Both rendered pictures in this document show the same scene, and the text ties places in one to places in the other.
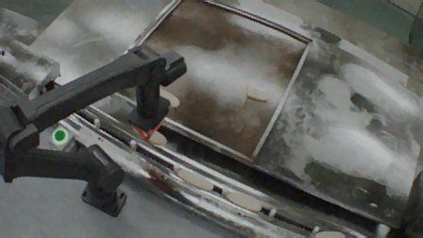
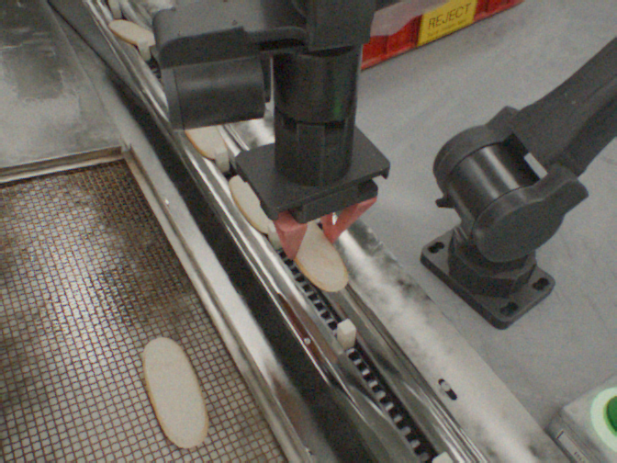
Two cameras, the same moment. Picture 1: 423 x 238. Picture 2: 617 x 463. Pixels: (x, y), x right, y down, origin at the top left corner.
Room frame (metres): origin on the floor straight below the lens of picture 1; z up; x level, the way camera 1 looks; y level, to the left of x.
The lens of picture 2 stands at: (0.90, 0.35, 1.32)
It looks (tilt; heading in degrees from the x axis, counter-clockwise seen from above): 49 degrees down; 218
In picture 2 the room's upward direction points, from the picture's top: straight up
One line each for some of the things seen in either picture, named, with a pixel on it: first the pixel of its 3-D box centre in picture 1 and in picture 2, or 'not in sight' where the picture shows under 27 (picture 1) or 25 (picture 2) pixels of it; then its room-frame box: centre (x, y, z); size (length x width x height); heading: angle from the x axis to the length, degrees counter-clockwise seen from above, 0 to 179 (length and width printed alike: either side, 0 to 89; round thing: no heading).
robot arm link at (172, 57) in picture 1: (159, 65); (254, 29); (0.68, 0.13, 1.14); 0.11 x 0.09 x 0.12; 144
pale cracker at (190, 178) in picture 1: (194, 179); (254, 201); (0.58, 0.02, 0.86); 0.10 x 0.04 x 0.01; 68
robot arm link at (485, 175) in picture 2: (101, 169); (495, 206); (0.51, 0.25, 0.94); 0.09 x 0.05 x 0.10; 144
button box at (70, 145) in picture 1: (63, 146); (600, 451); (0.61, 0.42, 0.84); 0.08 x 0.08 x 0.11; 68
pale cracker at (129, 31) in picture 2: (330, 236); (131, 31); (0.43, -0.37, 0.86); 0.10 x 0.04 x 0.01; 89
